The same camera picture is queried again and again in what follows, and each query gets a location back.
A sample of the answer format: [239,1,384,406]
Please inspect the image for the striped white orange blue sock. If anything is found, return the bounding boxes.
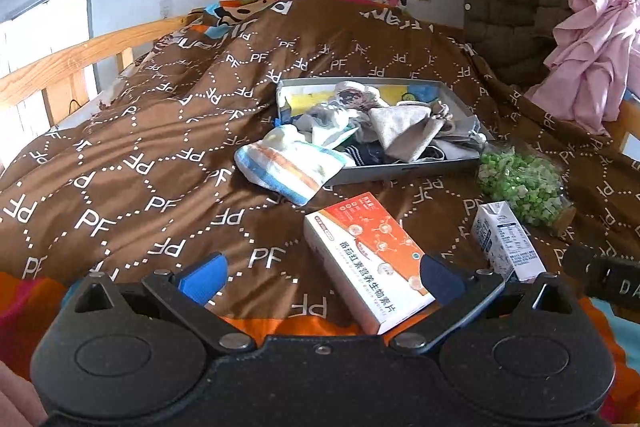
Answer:
[235,126,348,206]

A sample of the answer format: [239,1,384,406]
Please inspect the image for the pink cloth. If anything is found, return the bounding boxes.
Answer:
[525,0,640,136]

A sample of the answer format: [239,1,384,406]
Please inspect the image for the beige drawstring bag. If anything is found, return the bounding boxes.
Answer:
[369,101,458,160]

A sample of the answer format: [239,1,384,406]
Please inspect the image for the white sock blue stripes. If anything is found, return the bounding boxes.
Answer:
[295,104,362,152]

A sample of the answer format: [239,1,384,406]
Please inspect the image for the window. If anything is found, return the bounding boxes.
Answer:
[0,0,96,118]

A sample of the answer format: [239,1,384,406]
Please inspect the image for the navy sock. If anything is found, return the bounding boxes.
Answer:
[345,142,401,168]

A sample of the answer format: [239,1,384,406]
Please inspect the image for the grey tray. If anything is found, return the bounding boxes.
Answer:
[275,78,496,186]

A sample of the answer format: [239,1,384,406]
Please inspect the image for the grey face mask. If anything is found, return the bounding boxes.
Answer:
[440,117,488,145]

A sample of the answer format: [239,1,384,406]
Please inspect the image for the orange and white carton box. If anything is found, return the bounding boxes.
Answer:
[303,192,437,336]

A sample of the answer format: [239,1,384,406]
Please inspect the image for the green frog drawing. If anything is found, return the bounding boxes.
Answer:
[285,83,443,110]

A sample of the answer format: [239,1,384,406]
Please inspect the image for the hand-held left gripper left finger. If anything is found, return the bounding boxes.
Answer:
[62,254,258,354]

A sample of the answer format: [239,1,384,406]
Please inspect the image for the brown printed blanket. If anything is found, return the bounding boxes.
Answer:
[0,0,640,375]

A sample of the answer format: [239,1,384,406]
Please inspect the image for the white blue milk carton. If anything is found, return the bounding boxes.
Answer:
[471,201,548,284]

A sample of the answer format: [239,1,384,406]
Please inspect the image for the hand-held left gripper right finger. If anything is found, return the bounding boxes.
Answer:
[389,253,576,355]

